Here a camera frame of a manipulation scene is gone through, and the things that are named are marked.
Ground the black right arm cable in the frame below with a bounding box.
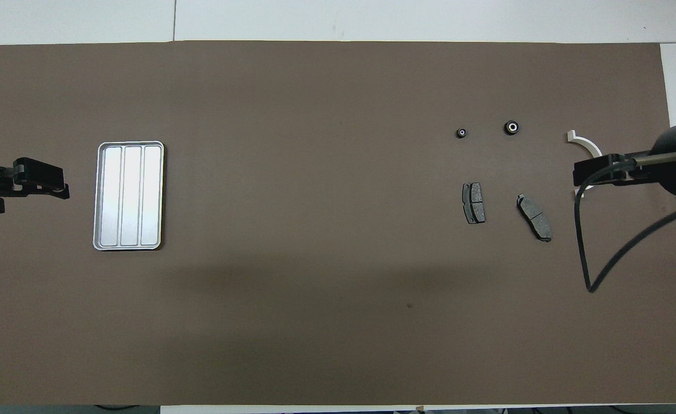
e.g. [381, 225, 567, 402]
[574, 161, 676, 293]

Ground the white half ring bracket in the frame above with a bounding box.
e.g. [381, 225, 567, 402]
[566, 130, 604, 200]

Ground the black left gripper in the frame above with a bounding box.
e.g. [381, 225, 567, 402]
[0, 158, 70, 200]

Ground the brown table mat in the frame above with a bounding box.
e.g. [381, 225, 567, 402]
[0, 40, 676, 406]

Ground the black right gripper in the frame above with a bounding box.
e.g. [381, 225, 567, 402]
[573, 152, 655, 187]

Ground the large dark brake pad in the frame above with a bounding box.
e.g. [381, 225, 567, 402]
[516, 194, 553, 243]

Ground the small dark brake pad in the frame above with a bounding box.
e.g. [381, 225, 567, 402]
[462, 182, 486, 225]

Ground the silver metal tray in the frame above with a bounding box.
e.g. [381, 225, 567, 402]
[93, 141, 165, 251]

